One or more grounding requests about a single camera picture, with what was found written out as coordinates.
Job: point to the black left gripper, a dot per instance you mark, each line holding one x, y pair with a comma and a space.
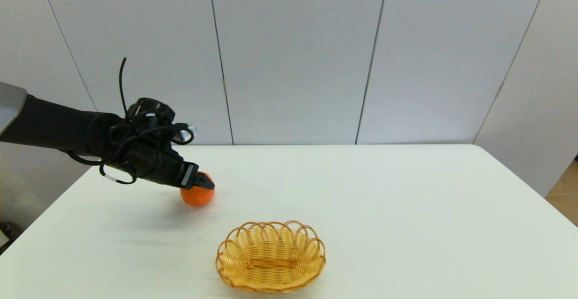
162, 165

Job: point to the orange fruit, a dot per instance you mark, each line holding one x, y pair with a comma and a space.
196, 197

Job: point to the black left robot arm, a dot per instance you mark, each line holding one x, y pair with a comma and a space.
49, 125

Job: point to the yellow woven wicker basket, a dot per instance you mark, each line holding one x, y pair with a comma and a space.
271, 263

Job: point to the dark object on floor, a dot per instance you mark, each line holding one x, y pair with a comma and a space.
6, 232

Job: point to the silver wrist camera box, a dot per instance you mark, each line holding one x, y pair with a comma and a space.
189, 131

